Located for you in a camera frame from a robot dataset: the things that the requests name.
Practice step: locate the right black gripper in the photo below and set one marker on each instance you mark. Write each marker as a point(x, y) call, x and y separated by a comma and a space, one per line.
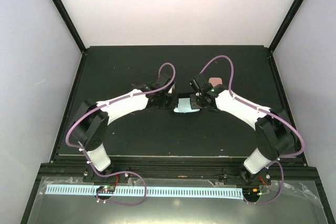
point(194, 105)

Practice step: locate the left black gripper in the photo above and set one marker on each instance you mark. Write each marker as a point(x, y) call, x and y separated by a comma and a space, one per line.
point(170, 106)

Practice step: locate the black glasses case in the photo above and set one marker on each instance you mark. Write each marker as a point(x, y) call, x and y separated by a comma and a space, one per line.
point(182, 95)

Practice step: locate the pink glasses case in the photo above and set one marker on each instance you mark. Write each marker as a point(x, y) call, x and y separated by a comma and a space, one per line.
point(214, 81)

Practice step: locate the light blue cleaning cloth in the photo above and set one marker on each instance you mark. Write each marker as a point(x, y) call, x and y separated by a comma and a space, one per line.
point(184, 106)

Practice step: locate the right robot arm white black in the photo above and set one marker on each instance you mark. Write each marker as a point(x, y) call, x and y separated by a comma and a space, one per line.
point(274, 135)

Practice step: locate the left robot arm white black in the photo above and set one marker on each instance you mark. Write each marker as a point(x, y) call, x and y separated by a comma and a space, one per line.
point(88, 130)

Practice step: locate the left circuit board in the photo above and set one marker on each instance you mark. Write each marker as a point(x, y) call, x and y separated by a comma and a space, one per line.
point(106, 189)

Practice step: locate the circuit board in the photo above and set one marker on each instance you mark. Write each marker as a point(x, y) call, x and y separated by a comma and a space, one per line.
point(256, 191)
point(106, 189)

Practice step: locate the right circuit board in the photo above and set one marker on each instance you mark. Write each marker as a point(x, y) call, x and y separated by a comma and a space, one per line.
point(256, 191)

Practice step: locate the clear plastic sheet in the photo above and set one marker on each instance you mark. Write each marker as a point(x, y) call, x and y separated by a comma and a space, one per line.
point(176, 201)

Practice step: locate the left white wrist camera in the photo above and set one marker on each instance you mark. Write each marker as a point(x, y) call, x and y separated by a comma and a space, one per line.
point(171, 90)

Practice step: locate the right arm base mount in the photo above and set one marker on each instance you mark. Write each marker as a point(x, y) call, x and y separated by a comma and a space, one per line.
point(233, 178)

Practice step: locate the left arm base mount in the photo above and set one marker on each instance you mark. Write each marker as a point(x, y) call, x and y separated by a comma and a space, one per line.
point(90, 176)

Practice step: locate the white slotted cable duct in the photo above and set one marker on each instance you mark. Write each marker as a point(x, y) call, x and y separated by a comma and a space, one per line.
point(149, 191)

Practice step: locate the right black frame post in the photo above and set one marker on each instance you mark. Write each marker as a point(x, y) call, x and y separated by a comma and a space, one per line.
point(291, 13)

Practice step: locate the black frame post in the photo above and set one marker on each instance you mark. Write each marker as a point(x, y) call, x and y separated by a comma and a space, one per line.
point(291, 13)
point(69, 24)

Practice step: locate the left black frame post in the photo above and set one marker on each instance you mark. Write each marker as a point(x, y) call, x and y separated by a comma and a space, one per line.
point(69, 24)

